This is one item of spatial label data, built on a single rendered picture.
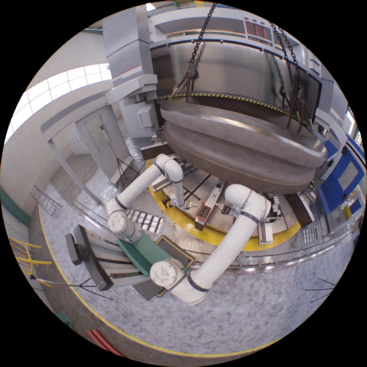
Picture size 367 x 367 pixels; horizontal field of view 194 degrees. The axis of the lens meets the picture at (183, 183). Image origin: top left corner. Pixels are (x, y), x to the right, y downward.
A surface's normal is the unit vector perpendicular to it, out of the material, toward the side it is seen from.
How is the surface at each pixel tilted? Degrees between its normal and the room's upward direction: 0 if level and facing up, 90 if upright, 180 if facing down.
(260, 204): 21
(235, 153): 90
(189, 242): 0
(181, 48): 90
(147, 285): 0
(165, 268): 10
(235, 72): 90
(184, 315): 0
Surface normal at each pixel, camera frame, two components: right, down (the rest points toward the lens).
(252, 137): -0.47, 0.70
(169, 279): -0.12, -0.67
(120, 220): 0.08, -0.60
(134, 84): -0.24, 0.76
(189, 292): -0.34, -0.39
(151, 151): 0.22, 0.74
